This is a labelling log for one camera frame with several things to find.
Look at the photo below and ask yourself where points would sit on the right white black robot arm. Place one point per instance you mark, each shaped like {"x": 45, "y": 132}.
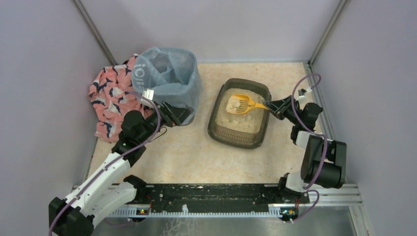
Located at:
{"x": 324, "y": 161}

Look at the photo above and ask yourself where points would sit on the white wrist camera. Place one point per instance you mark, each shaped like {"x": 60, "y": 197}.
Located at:
{"x": 148, "y": 95}
{"x": 302, "y": 93}

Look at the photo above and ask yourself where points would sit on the pink patterned cloth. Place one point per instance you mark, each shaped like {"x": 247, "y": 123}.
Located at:
{"x": 111, "y": 95}

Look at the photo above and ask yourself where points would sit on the grey plastic litter box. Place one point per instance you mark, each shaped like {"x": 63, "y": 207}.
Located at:
{"x": 235, "y": 138}

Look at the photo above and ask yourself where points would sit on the yellow plastic litter scoop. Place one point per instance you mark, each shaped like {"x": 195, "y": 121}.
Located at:
{"x": 247, "y": 104}

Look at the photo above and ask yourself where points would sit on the white litter clump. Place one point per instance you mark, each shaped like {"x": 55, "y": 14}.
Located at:
{"x": 233, "y": 103}

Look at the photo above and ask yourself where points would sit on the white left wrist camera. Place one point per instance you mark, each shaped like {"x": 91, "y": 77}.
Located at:
{"x": 148, "y": 95}

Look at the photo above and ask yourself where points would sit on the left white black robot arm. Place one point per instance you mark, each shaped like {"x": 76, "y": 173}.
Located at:
{"x": 79, "y": 213}

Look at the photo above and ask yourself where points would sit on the blue plastic trash bag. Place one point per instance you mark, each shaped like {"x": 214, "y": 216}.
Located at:
{"x": 172, "y": 75}

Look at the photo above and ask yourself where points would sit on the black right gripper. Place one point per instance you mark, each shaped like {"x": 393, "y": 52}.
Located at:
{"x": 279, "y": 107}

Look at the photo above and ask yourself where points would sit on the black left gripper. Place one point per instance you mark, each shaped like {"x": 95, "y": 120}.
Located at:
{"x": 171, "y": 114}

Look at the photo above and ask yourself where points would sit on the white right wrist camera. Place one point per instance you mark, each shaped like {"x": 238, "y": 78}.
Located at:
{"x": 302, "y": 93}

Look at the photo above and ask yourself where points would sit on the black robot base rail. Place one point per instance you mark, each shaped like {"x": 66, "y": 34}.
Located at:
{"x": 212, "y": 201}

